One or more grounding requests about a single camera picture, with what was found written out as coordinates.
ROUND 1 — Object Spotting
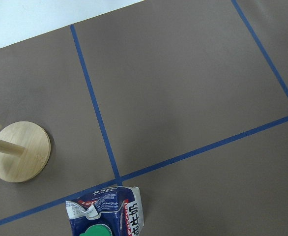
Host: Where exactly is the blue white milk carton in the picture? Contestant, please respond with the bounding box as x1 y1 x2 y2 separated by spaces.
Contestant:
65 186 144 236

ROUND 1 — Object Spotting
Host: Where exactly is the wooden mug tree stand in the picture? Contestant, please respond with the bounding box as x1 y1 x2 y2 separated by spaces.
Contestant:
0 121 51 183

